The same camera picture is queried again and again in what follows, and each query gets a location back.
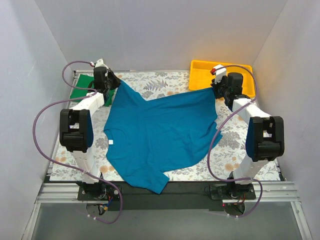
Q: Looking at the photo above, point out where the yellow plastic tray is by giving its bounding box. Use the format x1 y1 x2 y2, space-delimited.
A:
188 60 256 98

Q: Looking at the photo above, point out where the blue t shirt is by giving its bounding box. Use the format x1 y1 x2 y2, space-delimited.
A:
104 82 222 194

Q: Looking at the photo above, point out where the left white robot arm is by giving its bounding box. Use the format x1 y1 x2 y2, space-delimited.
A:
59 59 121 200

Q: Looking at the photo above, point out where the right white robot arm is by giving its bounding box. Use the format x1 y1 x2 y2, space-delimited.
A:
209 71 285 201

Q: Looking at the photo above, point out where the folded green t shirt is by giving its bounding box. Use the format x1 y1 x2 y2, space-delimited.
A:
69 74 115 107

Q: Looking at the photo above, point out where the floral table mat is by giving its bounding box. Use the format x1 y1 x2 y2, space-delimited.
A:
49 70 282 183

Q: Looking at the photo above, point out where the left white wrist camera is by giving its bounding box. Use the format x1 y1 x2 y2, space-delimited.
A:
90 58 109 70

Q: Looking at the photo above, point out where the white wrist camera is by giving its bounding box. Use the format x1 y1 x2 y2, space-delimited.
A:
90 58 109 70
210 64 227 82

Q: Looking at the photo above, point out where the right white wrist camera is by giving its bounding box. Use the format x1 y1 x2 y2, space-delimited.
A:
210 64 227 82

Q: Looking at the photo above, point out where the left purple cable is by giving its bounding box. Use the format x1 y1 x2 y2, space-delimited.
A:
32 60 125 224

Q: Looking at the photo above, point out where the aluminium frame rail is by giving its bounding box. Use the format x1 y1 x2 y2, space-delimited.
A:
36 181 300 203

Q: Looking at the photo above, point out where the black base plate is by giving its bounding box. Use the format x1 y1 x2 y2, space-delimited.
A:
76 181 256 213

